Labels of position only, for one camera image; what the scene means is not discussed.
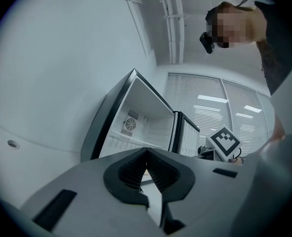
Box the white fridge fan vent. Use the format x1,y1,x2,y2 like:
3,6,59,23
120,109,139,137

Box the person's right forearm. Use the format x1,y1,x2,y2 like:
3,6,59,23
271,112,287,143

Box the black mini fridge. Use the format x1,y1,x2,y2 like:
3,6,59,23
81,68,201,161

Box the round table cable grommet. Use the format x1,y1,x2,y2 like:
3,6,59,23
7,139,20,150

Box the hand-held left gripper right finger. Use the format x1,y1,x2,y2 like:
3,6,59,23
145,147,245,237

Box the black head-worn camera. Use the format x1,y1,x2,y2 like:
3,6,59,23
199,31,215,54

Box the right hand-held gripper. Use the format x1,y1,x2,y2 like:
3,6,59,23
199,124,243,162

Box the black head strap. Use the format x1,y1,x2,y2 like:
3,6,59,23
205,6,222,34

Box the person's head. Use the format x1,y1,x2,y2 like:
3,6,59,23
206,1,267,49

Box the person's black shirt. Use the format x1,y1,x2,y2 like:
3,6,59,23
255,0,292,96

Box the grey window blinds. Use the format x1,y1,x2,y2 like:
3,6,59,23
164,72,271,158

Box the white ceiling pipe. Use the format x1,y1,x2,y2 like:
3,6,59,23
171,0,189,64
158,0,176,65

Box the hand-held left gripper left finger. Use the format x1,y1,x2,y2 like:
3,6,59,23
19,147,161,237

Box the white fridge shelf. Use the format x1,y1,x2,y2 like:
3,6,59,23
106,131,164,149

